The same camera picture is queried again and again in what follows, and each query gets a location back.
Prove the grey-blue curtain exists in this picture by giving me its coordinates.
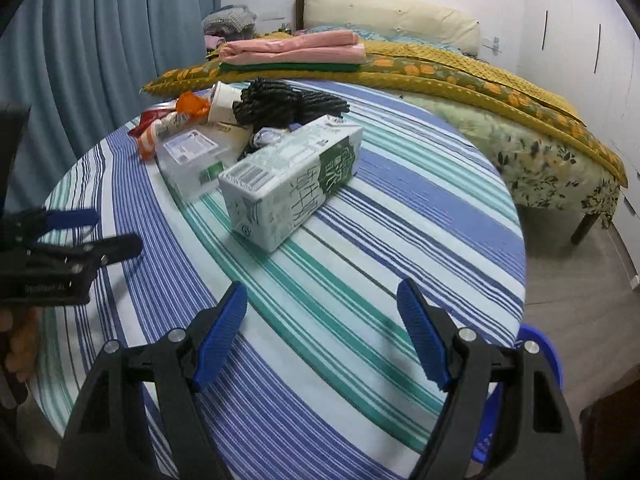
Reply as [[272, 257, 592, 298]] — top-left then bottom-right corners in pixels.
[[0, 0, 224, 223]]

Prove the bed with floral sheet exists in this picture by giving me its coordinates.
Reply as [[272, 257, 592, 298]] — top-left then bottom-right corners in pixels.
[[295, 0, 629, 247]]

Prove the teal patterned pillow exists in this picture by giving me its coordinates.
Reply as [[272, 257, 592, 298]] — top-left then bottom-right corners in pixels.
[[304, 25, 388, 42]]

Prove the white wardrobe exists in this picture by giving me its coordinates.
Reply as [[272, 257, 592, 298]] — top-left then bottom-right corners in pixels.
[[516, 0, 640, 188]]

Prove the yellow dotted blanket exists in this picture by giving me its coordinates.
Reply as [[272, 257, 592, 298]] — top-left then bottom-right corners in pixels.
[[255, 34, 587, 127]]

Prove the blue plastic basket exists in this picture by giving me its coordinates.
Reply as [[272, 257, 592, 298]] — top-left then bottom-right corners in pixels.
[[472, 324, 565, 466]]

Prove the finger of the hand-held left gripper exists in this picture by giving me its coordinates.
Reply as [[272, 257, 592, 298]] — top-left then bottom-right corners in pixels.
[[30, 233, 144, 267], [15, 208, 101, 235]]

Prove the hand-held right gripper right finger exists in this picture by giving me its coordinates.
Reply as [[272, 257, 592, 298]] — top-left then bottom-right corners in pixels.
[[397, 278, 586, 480]]

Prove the green floral quilt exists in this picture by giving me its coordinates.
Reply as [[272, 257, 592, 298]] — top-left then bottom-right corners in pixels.
[[141, 52, 629, 187]]

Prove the green and white milk carton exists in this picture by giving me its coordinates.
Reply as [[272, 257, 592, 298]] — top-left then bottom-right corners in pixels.
[[218, 114, 364, 254]]

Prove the green folded cloth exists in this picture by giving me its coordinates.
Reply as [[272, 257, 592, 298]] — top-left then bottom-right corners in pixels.
[[220, 60, 369, 74]]

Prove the cream headboard cushion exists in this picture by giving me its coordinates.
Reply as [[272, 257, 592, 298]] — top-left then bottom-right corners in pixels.
[[304, 0, 481, 54]]

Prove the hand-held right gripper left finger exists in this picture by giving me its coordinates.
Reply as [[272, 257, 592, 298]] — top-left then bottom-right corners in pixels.
[[56, 281, 249, 480]]

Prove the pink folded cloth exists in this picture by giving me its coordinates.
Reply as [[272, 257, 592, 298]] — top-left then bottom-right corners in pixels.
[[218, 30, 367, 66]]

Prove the white and orange snack packet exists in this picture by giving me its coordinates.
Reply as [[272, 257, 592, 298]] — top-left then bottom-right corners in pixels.
[[136, 112, 194, 162]]

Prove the crumpled clear plastic wrapper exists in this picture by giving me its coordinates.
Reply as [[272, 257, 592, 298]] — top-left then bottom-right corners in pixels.
[[244, 127, 292, 156]]

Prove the crushed paper cup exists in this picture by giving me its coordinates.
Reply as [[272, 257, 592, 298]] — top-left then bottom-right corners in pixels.
[[206, 81, 252, 127]]

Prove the grey clothes pile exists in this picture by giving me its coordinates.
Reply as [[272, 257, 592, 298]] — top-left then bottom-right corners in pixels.
[[202, 5, 259, 41]]

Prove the clear plastic food container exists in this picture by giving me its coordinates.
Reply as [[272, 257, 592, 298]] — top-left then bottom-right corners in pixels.
[[156, 127, 254, 205]]

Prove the person's left hand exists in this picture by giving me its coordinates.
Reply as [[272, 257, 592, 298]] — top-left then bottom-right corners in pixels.
[[0, 305, 42, 387]]

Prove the blue striped tablecloth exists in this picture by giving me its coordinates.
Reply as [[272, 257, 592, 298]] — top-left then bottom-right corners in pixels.
[[27, 80, 527, 480]]

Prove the orange plastic wrapper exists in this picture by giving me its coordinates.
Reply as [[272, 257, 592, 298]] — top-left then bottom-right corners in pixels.
[[177, 91, 212, 119]]

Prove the black mesh bundle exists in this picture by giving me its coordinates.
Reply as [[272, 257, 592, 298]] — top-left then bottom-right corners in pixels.
[[232, 77, 350, 127]]

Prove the red snack wrapper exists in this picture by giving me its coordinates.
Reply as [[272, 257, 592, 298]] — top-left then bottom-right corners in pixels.
[[128, 110, 172, 139]]

